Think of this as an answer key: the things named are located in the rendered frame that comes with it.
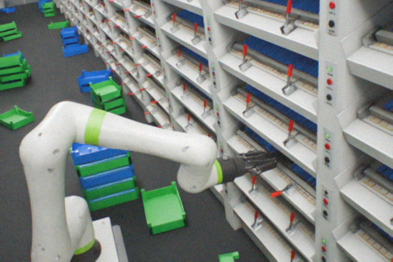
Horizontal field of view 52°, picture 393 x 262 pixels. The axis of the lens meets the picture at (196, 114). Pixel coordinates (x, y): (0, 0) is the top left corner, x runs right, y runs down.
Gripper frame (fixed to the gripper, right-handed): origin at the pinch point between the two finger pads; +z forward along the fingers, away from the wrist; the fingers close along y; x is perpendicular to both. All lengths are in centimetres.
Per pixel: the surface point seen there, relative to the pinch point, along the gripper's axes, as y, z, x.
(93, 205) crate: 89, -57, 66
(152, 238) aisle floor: 50, -35, 66
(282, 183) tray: -6.3, -2.2, 7.5
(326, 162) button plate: -32.2, -8.6, -16.9
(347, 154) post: -36.6, -6.0, -21.1
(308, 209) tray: -21.8, -2.9, 7.9
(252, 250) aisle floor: 18, 3, 61
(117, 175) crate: 87, -43, 48
